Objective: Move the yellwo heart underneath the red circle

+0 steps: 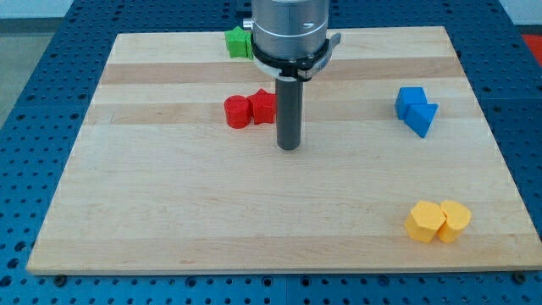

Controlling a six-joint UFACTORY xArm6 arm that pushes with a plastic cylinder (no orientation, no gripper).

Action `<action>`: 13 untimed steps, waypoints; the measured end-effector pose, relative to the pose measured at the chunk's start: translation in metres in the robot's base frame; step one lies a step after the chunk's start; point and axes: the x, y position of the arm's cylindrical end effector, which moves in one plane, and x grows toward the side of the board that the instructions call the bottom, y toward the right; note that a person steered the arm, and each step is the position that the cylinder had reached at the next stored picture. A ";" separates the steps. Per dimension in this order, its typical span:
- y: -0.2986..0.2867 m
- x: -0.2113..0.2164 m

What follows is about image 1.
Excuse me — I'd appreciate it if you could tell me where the blue triangle block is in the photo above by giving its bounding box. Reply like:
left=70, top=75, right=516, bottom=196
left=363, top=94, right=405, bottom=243
left=404, top=104, right=438, bottom=138

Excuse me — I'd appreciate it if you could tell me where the green star block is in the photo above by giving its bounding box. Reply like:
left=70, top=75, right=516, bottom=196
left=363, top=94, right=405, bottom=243
left=224, top=26, right=253, bottom=59

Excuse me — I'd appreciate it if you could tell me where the blue perforated table plate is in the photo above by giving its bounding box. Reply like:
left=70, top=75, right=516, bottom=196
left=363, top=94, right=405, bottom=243
left=1, top=0, right=541, bottom=304

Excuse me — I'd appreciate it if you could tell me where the wooden board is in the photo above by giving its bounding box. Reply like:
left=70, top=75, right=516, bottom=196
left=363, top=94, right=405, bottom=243
left=27, top=26, right=541, bottom=275

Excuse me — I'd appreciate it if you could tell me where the yellow heart block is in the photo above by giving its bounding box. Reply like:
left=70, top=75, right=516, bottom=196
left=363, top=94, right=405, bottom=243
left=437, top=200, right=472, bottom=243

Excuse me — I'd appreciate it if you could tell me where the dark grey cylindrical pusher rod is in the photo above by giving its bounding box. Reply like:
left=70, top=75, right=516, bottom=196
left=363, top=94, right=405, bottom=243
left=275, top=80, right=303, bottom=150

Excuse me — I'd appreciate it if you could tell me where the red cylinder block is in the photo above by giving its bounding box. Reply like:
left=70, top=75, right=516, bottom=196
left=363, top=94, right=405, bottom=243
left=224, top=95, right=252, bottom=129

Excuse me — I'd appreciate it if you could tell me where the red star block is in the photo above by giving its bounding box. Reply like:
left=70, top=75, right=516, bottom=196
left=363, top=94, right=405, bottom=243
left=247, top=89, right=276, bottom=125

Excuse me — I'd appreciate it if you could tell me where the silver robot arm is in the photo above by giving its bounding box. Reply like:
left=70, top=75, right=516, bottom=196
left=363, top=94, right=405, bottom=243
left=250, top=0, right=341, bottom=151

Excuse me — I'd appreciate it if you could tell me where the yellow hexagon block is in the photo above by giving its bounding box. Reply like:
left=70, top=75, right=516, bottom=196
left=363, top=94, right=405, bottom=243
left=404, top=201, right=445, bottom=243

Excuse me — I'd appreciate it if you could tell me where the blue cube block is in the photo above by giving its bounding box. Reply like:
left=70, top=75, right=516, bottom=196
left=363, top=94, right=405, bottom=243
left=395, top=86, right=428, bottom=119

